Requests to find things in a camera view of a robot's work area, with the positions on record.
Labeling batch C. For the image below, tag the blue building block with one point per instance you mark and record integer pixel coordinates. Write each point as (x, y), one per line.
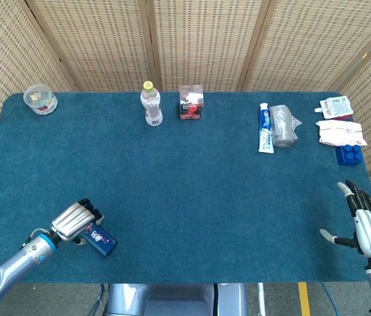
(348, 156)

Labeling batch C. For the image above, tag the blue folding glasses case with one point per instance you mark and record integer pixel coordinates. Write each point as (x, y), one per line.
(101, 240)

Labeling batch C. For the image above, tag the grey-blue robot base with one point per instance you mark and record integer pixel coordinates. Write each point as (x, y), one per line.
(172, 299)

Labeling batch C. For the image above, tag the grey garbage bag roll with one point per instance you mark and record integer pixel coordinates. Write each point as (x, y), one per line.
(281, 126)

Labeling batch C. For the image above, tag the clear bottle with green cap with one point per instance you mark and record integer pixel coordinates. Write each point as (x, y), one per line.
(152, 107)

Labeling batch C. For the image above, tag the white spouted pouch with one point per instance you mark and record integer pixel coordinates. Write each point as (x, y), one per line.
(336, 107)

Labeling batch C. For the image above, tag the blue carpet table mat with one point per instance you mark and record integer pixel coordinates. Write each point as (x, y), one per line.
(205, 197)

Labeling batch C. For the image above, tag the white metal post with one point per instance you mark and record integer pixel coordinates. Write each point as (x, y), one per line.
(261, 299)

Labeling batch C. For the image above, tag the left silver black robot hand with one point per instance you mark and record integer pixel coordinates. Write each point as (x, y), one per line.
(72, 220)

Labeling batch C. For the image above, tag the white pink plastic packet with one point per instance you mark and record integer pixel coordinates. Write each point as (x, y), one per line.
(340, 133)

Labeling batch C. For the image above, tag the red snack box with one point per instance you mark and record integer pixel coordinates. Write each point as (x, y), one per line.
(191, 103)

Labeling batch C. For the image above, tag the woven wicker folding screen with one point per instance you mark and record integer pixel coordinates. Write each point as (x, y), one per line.
(205, 39)

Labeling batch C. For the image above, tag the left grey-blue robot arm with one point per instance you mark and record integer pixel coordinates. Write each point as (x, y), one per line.
(17, 266)

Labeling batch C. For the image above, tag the clear round plastic jar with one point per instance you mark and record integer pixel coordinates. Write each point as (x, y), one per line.
(40, 100)

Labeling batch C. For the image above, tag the blue white toothpaste tube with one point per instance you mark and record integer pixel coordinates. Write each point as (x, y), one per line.
(265, 131)

